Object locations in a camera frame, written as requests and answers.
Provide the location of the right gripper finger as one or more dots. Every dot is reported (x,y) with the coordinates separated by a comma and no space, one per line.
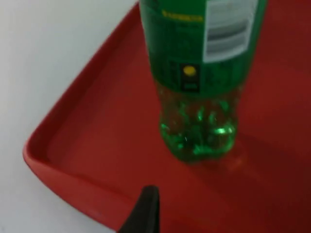
(145,213)

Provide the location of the red tray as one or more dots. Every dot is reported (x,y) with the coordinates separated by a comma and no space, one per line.
(109,145)

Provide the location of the green plastic bottle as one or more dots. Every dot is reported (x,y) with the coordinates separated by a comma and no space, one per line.
(194,72)

